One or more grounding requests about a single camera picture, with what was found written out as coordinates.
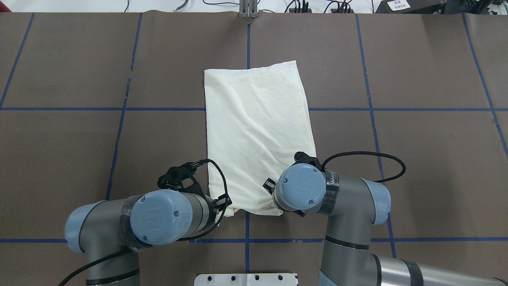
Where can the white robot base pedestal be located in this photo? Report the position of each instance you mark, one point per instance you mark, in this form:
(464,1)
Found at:
(247,279)

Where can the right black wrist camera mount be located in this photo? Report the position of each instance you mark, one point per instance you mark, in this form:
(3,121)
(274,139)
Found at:
(303,158)

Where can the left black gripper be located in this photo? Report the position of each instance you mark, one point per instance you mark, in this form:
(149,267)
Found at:
(223,205)

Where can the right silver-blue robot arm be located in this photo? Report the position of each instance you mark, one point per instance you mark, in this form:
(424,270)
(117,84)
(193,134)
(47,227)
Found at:
(353,206)

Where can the black box with label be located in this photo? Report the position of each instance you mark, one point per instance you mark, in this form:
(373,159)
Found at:
(410,6)

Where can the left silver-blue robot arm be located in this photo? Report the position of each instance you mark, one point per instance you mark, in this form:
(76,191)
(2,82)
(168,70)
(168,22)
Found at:
(111,234)

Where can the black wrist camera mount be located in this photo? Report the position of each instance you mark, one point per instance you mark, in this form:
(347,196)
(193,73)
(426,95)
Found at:
(181,179)
(303,158)

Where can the orange black adapter box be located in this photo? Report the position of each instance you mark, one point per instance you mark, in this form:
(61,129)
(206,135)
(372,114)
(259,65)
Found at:
(298,7)

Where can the aluminium frame post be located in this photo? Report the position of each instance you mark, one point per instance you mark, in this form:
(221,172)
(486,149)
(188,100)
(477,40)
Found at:
(248,9)

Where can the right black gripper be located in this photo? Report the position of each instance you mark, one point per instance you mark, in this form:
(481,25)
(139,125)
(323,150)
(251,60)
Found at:
(269,185)

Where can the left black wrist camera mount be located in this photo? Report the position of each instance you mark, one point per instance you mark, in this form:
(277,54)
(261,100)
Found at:
(181,179)

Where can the cream long-sleeve cat shirt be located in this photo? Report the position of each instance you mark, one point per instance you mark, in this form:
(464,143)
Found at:
(256,120)

